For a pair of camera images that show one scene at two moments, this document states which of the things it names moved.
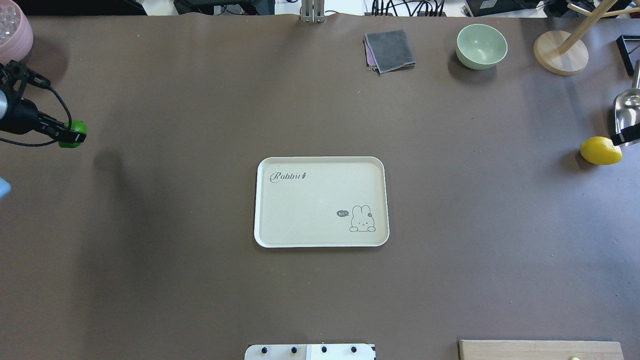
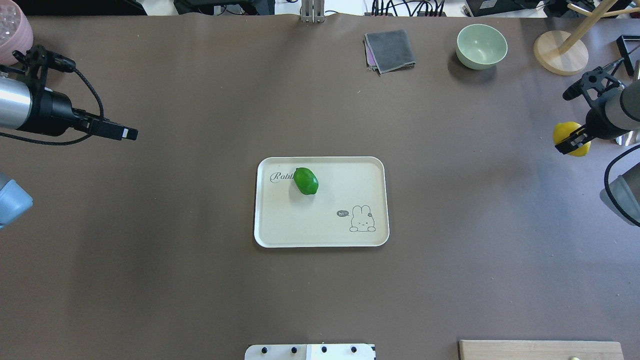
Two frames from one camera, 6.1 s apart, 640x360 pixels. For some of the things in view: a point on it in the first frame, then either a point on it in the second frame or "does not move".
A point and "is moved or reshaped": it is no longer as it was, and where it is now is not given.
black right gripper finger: (626, 134) → (579, 137)
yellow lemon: (600, 150) → (562, 130)
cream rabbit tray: (321, 201) does not move
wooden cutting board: (540, 350) does not move
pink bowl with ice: (16, 32) does not move
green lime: (76, 125) is moved or reshaped
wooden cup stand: (564, 54) does not move
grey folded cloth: (388, 51) does not move
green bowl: (480, 47) does not move
